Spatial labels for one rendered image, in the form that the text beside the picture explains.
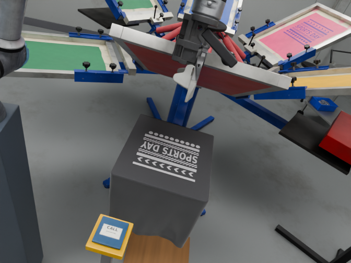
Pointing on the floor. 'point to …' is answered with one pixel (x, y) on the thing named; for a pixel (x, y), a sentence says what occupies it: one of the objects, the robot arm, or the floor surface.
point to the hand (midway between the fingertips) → (189, 97)
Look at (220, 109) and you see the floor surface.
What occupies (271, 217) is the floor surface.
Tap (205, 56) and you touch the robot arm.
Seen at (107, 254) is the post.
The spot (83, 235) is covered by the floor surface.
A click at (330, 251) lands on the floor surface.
